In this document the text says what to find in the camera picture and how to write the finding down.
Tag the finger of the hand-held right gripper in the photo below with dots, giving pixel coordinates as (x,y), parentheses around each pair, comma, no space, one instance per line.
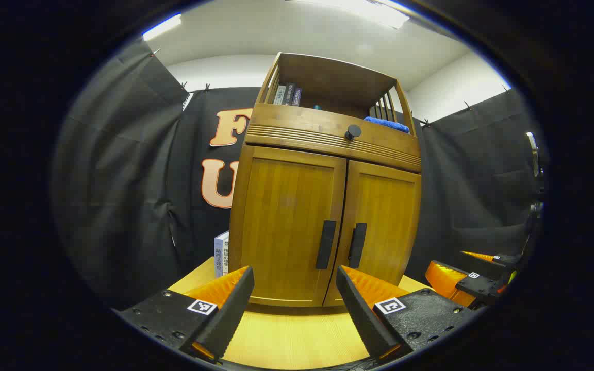
(503,261)
(449,283)

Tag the pale grey book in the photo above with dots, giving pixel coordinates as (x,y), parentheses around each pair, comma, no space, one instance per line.
(279,95)

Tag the small ceiling light strip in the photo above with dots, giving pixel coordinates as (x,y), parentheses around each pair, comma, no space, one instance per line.
(162,27)

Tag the wooden drawer with ribbed front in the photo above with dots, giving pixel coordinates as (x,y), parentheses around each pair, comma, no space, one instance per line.
(297,126)

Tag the purple book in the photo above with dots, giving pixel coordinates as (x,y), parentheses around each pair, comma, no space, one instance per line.
(297,97)

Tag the lavender book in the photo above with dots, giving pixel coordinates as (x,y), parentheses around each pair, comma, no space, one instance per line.
(218,255)

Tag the black backdrop cloth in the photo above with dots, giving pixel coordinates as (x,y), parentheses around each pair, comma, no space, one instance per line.
(121,180)

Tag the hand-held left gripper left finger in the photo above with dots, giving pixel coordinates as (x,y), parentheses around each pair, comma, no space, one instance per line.
(232,314)

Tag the blue folded towel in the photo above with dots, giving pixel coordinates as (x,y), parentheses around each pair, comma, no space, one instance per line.
(387,125)

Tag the white book with blue print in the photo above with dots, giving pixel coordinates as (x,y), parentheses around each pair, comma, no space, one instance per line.
(226,252)

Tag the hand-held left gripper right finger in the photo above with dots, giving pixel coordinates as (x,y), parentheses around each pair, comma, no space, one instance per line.
(361,314)

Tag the black round drawer knob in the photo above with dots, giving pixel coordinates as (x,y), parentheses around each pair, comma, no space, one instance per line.
(352,132)

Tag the wooden double-door shoe cabinet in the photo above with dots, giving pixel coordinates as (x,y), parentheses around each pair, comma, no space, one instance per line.
(328,77)

